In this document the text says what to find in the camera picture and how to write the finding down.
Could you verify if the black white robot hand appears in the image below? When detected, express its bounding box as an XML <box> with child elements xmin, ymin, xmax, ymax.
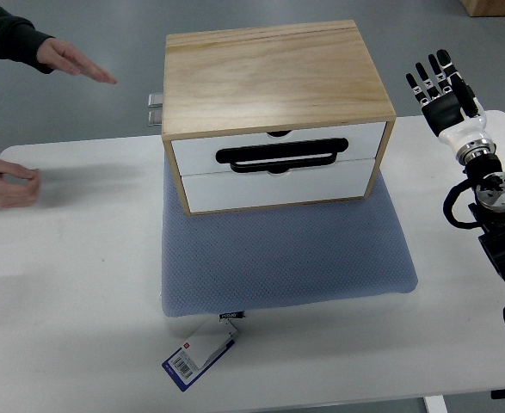
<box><xmin>406</xmin><ymin>49</ymin><xmax>494</xmax><ymax>157</ymax></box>

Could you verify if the black drawer handle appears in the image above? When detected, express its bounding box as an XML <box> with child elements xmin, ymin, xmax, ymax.
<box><xmin>215</xmin><ymin>138</ymin><xmax>349</xmax><ymax>175</ymax></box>

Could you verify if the white top drawer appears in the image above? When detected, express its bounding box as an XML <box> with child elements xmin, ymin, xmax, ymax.
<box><xmin>172</xmin><ymin>122</ymin><xmax>385</xmax><ymax>176</ymax></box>

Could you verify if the dark sleeve forearm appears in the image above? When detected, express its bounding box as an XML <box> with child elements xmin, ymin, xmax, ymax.
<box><xmin>0</xmin><ymin>7</ymin><xmax>53</xmax><ymax>74</ymax></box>

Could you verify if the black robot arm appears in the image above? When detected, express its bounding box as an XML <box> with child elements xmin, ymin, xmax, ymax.
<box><xmin>406</xmin><ymin>49</ymin><xmax>505</xmax><ymax>324</ymax></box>

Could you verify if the wooden drawer cabinet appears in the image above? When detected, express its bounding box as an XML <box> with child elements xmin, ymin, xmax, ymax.
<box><xmin>162</xmin><ymin>21</ymin><xmax>396</xmax><ymax>215</ymax></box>

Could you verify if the person upper hand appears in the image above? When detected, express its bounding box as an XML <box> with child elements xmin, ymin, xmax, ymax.
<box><xmin>36</xmin><ymin>38</ymin><xmax>118</xmax><ymax>84</ymax></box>

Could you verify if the person lower hand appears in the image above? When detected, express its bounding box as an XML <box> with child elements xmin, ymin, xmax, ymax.
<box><xmin>0</xmin><ymin>160</ymin><xmax>40</xmax><ymax>208</ymax></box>

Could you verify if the cardboard box corner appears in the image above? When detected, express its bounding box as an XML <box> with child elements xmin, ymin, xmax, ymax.
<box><xmin>460</xmin><ymin>0</ymin><xmax>505</xmax><ymax>17</ymax></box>

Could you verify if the blue mesh cushion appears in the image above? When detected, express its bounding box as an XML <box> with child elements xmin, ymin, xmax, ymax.
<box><xmin>160</xmin><ymin>171</ymin><xmax>417</xmax><ymax>317</ymax></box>

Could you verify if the grey metal clamp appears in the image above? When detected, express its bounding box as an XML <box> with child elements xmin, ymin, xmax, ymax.
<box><xmin>148</xmin><ymin>92</ymin><xmax>163</xmax><ymax>126</ymax></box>

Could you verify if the white table leg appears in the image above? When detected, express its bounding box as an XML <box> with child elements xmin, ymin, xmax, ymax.
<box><xmin>423</xmin><ymin>395</ymin><xmax>448</xmax><ymax>413</ymax></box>

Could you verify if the white blue product tag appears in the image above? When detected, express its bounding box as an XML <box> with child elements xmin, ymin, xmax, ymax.
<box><xmin>162</xmin><ymin>319</ymin><xmax>238</xmax><ymax>392</ymax></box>

